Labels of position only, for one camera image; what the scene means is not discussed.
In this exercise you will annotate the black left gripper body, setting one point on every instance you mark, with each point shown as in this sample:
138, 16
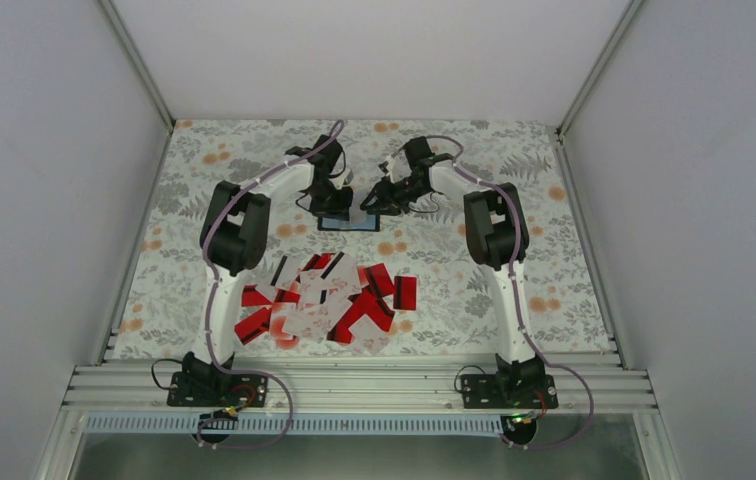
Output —
326, 201

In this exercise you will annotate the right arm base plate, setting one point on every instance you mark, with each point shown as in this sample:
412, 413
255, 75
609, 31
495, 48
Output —
484, 392

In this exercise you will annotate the black card holder wallet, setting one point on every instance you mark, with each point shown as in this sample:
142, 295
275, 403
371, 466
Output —
368, 223

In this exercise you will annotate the white floral card centre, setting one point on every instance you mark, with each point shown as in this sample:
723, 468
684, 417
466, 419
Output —
314, 289

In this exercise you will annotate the red card centre right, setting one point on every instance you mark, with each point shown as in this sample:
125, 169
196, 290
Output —
379, 281

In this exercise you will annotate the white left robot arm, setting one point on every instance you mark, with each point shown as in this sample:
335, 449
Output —
235, 232

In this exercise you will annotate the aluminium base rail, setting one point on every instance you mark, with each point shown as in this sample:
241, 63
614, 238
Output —
392, 385

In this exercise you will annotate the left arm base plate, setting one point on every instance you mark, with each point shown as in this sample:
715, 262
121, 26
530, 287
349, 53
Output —
223, 391

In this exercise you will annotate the red card far right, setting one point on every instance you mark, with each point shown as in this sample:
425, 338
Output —
405, 296

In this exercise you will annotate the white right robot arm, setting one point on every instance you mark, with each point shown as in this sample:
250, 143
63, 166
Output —
497, 238

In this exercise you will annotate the red card lower right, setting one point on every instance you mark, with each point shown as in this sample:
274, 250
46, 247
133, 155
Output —
365, 304

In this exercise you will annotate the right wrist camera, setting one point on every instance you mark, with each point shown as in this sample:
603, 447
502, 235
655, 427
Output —
392, 167

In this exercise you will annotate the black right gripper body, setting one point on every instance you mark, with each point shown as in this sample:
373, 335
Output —
409, 191

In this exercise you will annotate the slotted cable duct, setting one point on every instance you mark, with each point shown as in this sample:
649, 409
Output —
301, 424

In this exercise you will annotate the aluminium frame post right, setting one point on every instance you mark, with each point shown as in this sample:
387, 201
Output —
599, 66

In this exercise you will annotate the floral patterned table mat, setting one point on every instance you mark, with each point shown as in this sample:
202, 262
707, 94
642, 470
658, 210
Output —
454, 313

